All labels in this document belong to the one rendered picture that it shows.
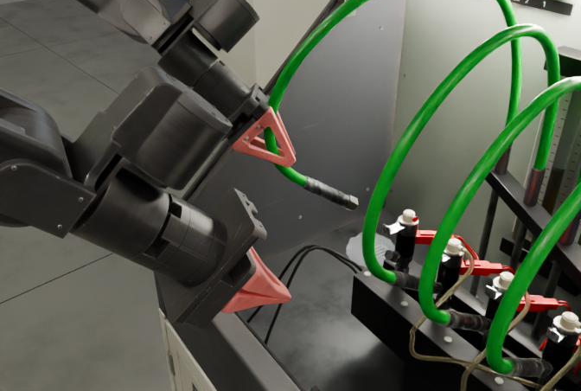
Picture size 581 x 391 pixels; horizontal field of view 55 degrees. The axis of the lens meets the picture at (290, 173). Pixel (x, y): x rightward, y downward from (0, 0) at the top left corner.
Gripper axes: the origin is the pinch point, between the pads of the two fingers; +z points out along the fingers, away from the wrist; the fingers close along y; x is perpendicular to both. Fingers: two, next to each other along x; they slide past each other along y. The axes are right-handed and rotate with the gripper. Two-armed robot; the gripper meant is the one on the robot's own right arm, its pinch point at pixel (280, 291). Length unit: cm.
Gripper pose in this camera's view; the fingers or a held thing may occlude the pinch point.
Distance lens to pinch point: 50.5
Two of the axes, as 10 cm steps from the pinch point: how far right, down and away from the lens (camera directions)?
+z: 6.7, 4.7, 5.8
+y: 6.5, -7.4, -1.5
